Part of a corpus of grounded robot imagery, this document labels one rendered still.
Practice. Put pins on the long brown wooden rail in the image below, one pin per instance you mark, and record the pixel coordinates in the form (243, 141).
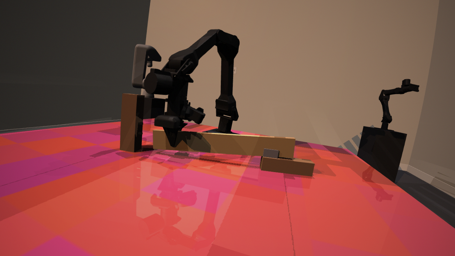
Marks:
(220, 143)

